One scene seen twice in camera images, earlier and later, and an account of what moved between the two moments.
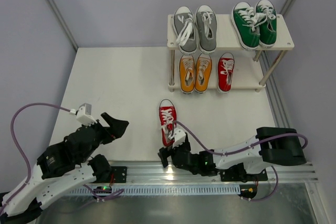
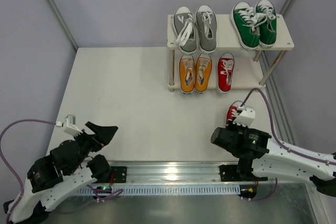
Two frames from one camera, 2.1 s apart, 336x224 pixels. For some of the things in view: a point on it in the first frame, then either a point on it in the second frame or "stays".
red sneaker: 226,65 stays
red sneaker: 168,116 -> 232,113
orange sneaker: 203,70 stays
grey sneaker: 185,29 stays
